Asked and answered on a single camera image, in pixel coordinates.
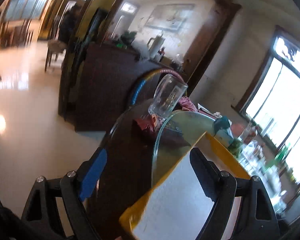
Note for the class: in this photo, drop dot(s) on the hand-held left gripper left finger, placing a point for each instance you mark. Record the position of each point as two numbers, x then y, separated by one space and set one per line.
93 172

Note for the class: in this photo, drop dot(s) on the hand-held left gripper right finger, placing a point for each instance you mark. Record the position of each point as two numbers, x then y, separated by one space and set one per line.
207 177

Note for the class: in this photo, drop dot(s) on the large yellow snack bag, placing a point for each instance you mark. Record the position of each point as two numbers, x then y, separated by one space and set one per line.
180 205

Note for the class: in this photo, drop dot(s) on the teal tissue box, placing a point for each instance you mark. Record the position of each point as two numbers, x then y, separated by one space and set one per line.
222 127

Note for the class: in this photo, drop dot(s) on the round glass turntable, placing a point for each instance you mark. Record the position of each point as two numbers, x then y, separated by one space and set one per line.
185 127

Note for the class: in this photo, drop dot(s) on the pink chair back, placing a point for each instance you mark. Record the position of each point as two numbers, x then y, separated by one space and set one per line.
238 129

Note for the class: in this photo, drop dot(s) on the red printed packet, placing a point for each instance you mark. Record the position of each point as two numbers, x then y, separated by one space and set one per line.
145 125

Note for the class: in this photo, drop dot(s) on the pink cloth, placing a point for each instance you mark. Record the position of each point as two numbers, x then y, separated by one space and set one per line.
187 103

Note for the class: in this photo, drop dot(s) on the green plastic bag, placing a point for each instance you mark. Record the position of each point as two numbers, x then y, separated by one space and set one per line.
281 153

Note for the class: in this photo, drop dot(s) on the dark wooden cabinet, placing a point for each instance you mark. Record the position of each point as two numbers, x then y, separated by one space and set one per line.
102 92

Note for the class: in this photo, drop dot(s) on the clear drinking glass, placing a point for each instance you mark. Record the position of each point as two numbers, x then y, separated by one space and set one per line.
166 97

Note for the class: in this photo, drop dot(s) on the blue yellow pink hula hoop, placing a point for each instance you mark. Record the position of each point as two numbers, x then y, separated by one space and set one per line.
137 90

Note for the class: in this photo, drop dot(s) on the large window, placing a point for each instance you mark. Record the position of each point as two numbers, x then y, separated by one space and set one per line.
277 97

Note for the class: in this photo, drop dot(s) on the wooden chair with cushion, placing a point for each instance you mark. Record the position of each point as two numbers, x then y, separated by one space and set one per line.
56 45

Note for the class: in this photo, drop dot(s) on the white kettle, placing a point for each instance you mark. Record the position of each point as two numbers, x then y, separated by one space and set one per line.
156 47

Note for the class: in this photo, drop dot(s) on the dark wooden door frame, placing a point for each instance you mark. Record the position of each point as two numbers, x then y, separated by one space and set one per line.
215 42

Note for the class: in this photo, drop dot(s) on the framed wall painting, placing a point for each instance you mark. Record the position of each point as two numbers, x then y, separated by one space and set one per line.
168 17

